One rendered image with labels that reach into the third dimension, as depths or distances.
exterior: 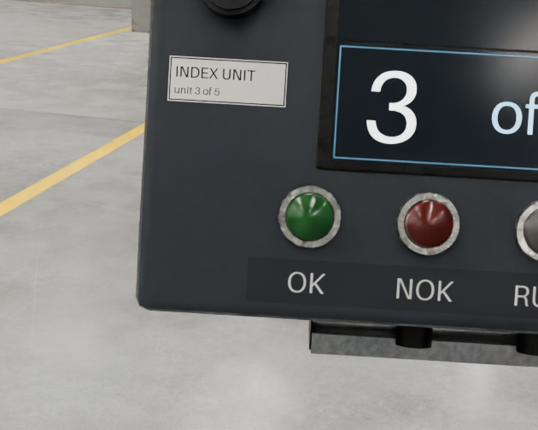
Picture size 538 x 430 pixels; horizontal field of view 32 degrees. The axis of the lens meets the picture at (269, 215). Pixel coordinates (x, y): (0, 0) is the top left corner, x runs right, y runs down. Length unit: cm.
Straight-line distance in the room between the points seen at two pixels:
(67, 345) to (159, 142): 251
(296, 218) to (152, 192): 6
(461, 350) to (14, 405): 216
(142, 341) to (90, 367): 22
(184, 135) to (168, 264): 6
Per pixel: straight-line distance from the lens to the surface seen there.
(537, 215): 40
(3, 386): 268
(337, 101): 40
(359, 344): 48
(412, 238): 39
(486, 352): 49
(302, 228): 39
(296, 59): 40
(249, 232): 40
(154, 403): 256
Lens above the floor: 123
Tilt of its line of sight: 17 degrees down
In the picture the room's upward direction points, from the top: 3 degrees clockwise
